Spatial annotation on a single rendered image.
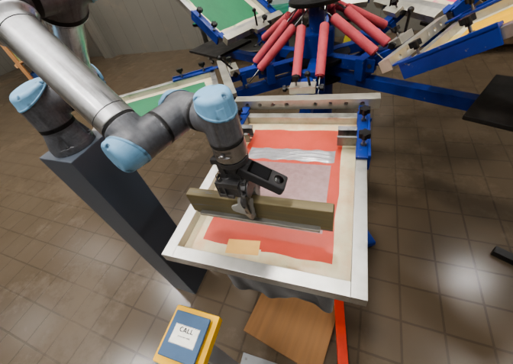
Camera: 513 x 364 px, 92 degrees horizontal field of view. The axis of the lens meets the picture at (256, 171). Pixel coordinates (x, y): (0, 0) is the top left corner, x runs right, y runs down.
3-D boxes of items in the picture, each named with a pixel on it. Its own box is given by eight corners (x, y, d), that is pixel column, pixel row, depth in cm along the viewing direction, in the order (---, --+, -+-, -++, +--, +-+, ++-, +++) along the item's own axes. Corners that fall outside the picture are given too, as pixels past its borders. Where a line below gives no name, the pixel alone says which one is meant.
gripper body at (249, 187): (230, 178, 68) (218, 143, 60) (260, 180, 65) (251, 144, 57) (220, 199, 63) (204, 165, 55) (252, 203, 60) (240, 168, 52)
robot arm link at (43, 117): (31, 127, 86) (-4, 91, 77) (69, 107, 93) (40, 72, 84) (43, 136, 80) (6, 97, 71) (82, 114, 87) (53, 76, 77)
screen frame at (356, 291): (366, 307, 60) (368, 301, 57) (166, 259, 79) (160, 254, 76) (366, 120, 111) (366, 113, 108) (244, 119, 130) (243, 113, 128)
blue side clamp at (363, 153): (368, 169, 92) (371, 156, 87) (353, 169, 93) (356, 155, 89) (368, 123, 111) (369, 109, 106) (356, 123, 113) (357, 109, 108)
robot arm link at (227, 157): (249, 129, 54) (236, 154, 49) (253, 146, 57) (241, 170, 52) (217, 128, 57) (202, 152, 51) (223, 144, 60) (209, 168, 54)
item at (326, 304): (334, 316, 97) (339, 267, 68) (230, 289, 112) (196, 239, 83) (334, 307, 99) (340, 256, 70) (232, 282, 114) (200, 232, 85)
